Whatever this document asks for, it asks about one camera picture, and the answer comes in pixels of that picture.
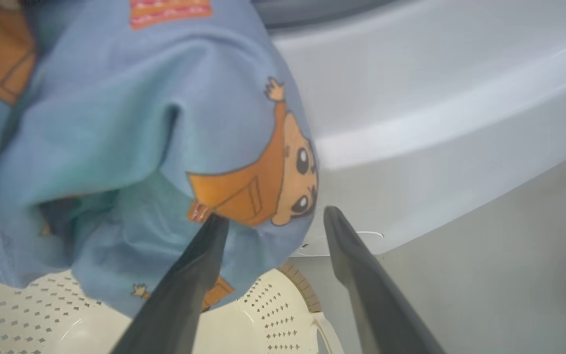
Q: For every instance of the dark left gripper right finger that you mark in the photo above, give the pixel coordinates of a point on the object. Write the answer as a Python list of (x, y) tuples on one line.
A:
[(376, 305)]

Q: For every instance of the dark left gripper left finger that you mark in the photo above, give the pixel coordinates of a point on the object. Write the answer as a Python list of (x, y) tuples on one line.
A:
[(180, 295)]

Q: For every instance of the blue cartoon print garment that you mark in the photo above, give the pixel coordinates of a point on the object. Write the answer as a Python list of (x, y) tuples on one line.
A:
[(116, 123)]

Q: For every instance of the cream perforated laundry basket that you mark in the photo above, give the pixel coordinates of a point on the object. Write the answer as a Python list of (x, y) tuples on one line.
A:
[(273, 314)]

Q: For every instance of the white washing machine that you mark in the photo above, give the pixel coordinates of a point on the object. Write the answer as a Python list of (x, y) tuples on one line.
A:
[(410, 98)]

